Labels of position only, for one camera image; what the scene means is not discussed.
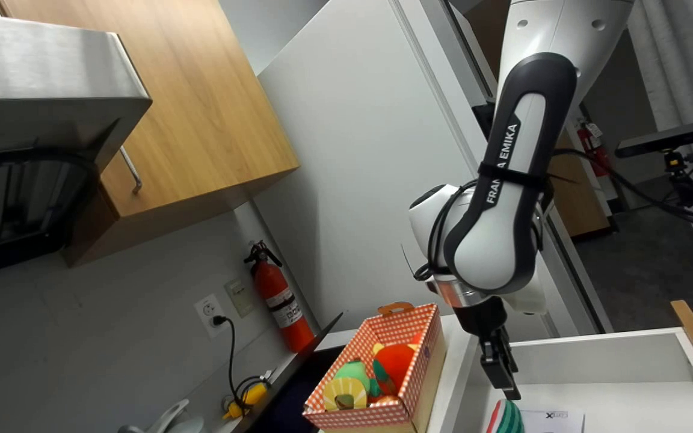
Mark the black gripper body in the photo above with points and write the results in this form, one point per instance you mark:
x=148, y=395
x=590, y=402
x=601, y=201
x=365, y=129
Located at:
x=483, y=326

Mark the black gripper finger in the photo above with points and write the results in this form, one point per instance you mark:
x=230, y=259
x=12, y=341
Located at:
x=497, y=379
x=511, y=382

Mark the white drawer wooden front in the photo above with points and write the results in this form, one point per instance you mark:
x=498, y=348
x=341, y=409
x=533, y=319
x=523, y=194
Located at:
x=602, y=377

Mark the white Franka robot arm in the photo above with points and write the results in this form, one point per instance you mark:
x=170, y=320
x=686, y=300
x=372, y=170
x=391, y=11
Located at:
x=517, y=201

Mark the orange plush toy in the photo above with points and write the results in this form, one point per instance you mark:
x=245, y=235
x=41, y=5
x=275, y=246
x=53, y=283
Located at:
x=396, y=364

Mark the yellow green plush toy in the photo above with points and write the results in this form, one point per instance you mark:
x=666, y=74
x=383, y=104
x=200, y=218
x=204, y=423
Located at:
x=348, y=385

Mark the white printed manual sheet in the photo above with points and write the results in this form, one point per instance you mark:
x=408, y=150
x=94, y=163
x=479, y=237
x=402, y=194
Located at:
x=554, y=423

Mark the red checkered cardboard basket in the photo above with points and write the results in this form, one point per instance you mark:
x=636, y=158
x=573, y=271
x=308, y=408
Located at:
x=396, y=338

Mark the wooden door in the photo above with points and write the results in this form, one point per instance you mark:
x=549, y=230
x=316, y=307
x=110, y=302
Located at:
x=578, y=201

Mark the black cooktop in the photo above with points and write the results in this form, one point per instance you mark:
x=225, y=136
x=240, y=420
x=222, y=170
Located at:
x=299, y=385

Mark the small red fire extinguisher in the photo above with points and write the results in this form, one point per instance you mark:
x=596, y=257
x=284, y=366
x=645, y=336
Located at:
x=596, y=152

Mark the tall white refrigerator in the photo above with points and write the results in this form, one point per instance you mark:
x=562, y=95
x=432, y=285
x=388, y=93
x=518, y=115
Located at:
x=348, y=159

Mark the small yellow object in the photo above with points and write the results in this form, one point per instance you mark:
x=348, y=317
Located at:
x=253, y=394

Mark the wooden upper cabinet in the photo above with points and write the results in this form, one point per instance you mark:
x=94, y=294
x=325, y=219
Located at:
x=204, y=97

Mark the stainless steel range hood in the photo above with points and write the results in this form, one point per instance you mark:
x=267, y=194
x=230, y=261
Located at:
x=41, y=74

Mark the white wall switch plate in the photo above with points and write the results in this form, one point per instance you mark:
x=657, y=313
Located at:
x=242, y=296

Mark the white wall outlet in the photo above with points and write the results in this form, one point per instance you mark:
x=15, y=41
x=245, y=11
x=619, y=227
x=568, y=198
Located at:
x=213, y=313

